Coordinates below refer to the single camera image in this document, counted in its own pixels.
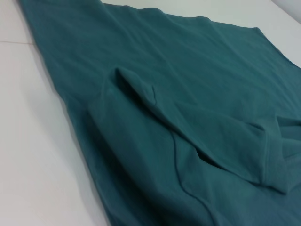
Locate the teal t-shirt with FREE print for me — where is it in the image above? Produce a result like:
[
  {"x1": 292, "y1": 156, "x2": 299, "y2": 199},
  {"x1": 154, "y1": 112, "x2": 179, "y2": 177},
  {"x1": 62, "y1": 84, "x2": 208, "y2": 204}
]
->
[{"x1": 17, "y1": 0, "x2": 301, "y2": 226}]

